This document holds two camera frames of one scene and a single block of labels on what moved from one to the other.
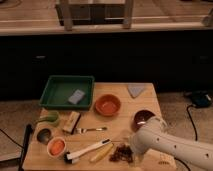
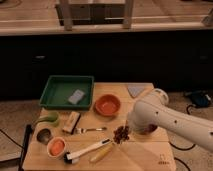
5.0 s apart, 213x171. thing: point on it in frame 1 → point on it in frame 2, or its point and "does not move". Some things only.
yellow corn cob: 102,151 does not move
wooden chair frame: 70,14 does not move
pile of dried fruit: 122,153 → 121,133
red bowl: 107,104 does not move
